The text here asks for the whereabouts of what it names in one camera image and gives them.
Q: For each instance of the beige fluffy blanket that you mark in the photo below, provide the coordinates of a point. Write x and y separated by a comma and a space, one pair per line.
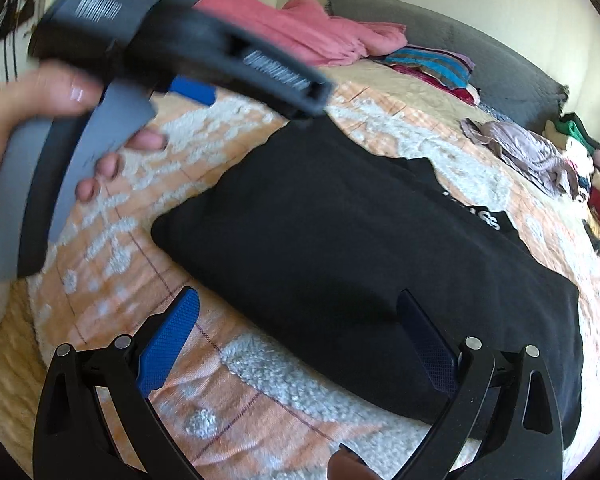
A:
380, 92

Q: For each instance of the brown object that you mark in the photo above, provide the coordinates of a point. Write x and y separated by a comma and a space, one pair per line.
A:
345, 467

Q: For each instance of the orange and white patterned blanket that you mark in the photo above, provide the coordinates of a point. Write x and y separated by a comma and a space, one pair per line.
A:
230, 410

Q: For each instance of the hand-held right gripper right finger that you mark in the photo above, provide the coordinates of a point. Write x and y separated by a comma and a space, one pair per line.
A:
430, 347

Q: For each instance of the person's left hand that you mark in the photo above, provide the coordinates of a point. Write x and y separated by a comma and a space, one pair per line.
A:
35, 95

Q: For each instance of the mauve crumpled cloth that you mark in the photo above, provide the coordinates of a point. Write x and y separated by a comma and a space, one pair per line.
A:
525, 150

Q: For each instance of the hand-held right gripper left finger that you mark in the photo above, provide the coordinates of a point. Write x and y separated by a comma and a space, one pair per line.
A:
172, 340

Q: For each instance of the pink blanket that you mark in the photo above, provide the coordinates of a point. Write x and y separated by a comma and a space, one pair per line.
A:
290, 30

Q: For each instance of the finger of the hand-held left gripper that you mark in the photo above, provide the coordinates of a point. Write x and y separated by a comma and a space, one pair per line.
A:
192, 91

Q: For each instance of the grey headboard cushion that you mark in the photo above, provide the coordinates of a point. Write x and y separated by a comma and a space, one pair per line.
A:
430, 25

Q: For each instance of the blue and magenta striped cloth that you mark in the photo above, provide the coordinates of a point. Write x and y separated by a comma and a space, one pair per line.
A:
430, 65

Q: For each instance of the black and orange shirt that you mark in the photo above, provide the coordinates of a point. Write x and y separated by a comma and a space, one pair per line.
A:
330, 240

